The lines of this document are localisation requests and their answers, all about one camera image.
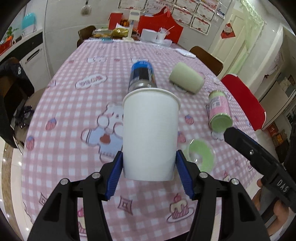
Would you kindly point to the brown wooden chair right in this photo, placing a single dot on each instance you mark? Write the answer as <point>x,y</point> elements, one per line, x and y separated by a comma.
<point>210,61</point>

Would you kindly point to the teal round appliance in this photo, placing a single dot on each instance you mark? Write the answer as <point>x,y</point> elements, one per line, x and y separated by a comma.
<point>29,23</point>

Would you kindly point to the small potted plant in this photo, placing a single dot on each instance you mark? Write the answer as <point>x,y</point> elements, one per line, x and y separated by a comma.
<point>9,35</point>

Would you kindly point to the red chair near right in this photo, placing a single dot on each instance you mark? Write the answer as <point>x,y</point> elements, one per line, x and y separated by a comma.
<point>247,101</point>

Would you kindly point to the pink checkered tablecloth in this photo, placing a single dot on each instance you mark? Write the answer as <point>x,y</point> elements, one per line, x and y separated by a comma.
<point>75,130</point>

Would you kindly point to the white desk lamp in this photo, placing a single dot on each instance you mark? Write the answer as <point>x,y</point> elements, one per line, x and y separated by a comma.
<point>134,16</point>

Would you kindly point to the white paper cup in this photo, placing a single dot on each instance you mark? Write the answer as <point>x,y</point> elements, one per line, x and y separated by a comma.
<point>150,133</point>

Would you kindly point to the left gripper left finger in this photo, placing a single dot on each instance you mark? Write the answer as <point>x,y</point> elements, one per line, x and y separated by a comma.
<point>58,219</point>

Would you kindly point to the gold snack bag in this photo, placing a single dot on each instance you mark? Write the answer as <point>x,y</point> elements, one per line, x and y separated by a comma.
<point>120,33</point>

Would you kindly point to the blue black CoolTowel can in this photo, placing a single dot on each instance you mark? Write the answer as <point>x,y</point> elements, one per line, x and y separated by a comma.
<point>141,76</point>

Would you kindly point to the pale green cup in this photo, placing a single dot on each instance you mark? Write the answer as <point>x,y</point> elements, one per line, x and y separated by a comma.
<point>187,78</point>

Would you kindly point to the white folded cloth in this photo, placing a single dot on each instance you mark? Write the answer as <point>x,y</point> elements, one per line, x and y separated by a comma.
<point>185,53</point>

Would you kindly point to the white cup with straw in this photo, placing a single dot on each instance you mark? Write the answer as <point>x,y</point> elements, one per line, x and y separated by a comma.
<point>162,33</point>

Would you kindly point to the brown wooden chair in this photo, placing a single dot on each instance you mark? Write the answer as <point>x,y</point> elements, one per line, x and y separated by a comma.
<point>210,61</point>
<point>85,34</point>

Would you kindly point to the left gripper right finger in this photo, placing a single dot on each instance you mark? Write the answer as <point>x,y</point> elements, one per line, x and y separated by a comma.
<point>240,219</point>

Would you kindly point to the brown wooden chair left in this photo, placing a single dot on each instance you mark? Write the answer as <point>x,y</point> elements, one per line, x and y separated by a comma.
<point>85,34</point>

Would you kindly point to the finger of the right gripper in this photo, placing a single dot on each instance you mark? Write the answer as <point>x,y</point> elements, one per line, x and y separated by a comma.
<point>260,159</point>

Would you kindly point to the pink green clear canister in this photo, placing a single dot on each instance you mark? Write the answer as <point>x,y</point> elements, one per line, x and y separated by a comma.
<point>219,112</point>

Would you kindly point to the person's right hand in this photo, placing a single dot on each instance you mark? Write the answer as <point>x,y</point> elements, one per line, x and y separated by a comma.
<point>282,214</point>

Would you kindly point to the clear green plastic lid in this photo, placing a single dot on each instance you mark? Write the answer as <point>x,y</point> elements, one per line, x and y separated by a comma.
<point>201,153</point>

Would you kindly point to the teal small case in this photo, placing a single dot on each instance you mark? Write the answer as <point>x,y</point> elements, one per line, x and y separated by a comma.
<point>106,40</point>

